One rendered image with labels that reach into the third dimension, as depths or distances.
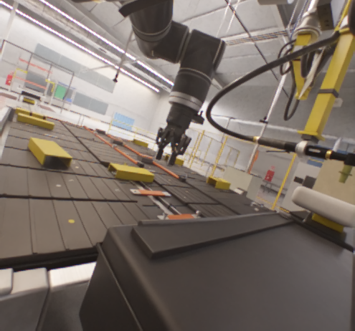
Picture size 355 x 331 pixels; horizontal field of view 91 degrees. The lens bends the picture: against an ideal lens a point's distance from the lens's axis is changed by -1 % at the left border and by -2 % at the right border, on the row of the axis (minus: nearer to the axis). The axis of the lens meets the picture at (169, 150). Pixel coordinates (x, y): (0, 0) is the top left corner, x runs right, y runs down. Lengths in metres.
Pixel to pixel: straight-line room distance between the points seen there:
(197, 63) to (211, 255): 0.47
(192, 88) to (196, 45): 0.12
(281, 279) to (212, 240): 0.06
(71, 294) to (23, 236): 0.09
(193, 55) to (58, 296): 0.55
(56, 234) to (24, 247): 0.04
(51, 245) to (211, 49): 0.55
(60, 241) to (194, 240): 0.19
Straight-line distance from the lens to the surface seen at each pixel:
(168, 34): 0.56
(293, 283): 0.22
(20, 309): 0.27
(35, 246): 0.29
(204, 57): 0.56
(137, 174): 0.66
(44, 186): 0.44
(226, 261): 0.18
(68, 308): 0.30
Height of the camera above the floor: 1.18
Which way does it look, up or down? 4 degrees down
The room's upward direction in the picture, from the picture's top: 20 degrees clockwise
